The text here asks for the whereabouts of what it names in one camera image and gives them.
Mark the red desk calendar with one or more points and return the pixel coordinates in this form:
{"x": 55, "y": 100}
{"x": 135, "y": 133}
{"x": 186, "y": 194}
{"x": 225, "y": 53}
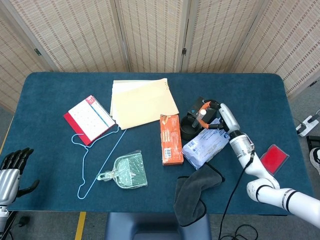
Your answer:
{"x": 90, "y": 120}

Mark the green dustpan in plastic wrap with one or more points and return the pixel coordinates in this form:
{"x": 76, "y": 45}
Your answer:
{"x": 127, "y": 172}

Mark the white power strip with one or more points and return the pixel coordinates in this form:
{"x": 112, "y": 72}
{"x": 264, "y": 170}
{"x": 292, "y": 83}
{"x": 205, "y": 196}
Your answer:
{"x": 306, "y": 126}

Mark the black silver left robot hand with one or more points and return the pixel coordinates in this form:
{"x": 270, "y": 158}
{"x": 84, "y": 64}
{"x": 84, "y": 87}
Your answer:
{"x": 8, "y": 182}

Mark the transparent test tube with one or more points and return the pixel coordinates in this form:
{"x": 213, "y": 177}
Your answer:
{"x": 200, "y": 116}

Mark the cream paper folder stack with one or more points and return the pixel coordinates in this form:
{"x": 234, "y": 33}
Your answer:
{"x": 142, "y": 105}

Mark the orange cardboard box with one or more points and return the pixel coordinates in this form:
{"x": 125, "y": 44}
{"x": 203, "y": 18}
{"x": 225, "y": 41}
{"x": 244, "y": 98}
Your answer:
{"x": 171, "y": 142}

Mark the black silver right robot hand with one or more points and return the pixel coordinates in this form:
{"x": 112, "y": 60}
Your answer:
{"x": 230, "y": 117}

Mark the black cardboard box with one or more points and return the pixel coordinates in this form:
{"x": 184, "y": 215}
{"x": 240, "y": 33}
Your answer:
{"x": 196, "y": 105}

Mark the white black shoe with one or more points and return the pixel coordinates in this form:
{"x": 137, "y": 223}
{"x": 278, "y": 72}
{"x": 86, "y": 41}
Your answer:
{"x": 315, "y": 160}

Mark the woven folding screen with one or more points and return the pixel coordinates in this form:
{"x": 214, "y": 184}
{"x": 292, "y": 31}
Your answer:
{"x": 150, "y": 35}

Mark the red ink pad case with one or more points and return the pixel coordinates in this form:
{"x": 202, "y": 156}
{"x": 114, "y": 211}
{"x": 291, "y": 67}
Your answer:
{"x": 273, "y": 157}

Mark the black floor box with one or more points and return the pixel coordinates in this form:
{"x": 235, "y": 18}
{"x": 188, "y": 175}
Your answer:
{"x": 313, "y": 141}

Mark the grey microfibre cloth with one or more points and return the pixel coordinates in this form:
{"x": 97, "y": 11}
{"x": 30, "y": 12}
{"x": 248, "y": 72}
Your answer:
{"x": 187, "y": 197}

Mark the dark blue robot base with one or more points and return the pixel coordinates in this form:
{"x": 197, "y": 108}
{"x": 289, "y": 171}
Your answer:
{"x": 120, "y": 225}

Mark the blue white wipes package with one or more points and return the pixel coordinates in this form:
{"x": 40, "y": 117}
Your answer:
{"x": 205, "y": 145}

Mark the black mesh pen cup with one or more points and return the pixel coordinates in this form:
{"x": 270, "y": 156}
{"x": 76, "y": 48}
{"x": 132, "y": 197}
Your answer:
{"x": 186, "y": 135}

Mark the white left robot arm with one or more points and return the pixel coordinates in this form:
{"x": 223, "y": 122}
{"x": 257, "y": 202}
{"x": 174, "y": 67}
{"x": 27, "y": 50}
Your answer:
{"x": 3, "y": 217}

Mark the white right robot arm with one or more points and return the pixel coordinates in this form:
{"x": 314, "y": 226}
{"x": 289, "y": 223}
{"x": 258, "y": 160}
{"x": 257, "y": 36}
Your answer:
{"x": 275, "y": 193}

